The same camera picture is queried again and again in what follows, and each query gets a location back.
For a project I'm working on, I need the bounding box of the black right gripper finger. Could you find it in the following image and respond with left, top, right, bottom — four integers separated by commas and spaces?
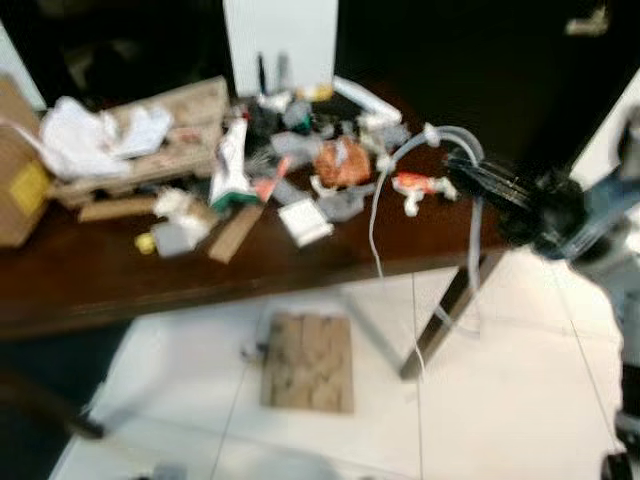
446, 154, 542, 197
445, 174, 527, 217

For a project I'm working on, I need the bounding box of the red and white wrapper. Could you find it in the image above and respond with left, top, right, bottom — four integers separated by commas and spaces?
392, 171, 459, 217

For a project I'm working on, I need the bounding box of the clear plastic tubing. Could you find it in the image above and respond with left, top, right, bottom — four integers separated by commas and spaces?
367, 124, 488, 339

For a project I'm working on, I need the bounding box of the long white box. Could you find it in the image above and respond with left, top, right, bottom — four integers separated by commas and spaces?
332, 76, 407, 127

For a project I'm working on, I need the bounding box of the orange crumpled net bag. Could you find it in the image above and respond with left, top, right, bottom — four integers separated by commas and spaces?
313, 138, 374, 192

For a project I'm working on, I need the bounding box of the small white square card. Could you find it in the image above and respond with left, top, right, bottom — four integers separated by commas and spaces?
278, 198, 335, 248

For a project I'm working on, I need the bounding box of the brown cardboard sheet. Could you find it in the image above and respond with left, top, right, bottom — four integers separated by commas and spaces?
261, 312, 356, 415

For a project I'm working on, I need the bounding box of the white upright panel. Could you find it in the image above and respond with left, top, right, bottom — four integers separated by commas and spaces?
222, 0, 340, 97

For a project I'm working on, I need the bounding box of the brown wooden block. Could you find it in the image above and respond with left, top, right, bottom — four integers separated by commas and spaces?
207, 203, 264, 265

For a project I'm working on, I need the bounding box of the brown cardboard packing tray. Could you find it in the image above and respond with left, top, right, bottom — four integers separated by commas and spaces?
50, 77, 232, 208

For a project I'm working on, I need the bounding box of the white crumpled tissue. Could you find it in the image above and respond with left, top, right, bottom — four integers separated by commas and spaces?
152, 187, 217, 259

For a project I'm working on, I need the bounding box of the brown cardboard strip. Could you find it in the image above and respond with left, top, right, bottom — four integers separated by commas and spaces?
78, 195, 162, 224

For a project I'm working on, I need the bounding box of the dark brown wooden table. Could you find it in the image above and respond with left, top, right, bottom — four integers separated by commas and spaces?
0, 80, 563, 383

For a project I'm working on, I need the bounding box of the white crumpled plastic bag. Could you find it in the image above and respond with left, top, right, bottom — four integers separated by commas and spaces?
40, 96, 174, 181

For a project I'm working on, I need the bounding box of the cardboard box with yellow label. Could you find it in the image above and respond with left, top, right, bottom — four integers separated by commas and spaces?
0, 75, 53, 249

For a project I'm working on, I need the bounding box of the dark wooden pole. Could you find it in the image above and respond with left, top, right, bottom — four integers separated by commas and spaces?
0, 364, 107, 442

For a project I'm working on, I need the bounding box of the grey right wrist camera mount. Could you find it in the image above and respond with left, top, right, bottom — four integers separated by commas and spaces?
558, 105, 640, 263

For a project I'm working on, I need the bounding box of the metal door handle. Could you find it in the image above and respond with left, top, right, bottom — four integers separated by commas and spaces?
565, 7, 612, 37

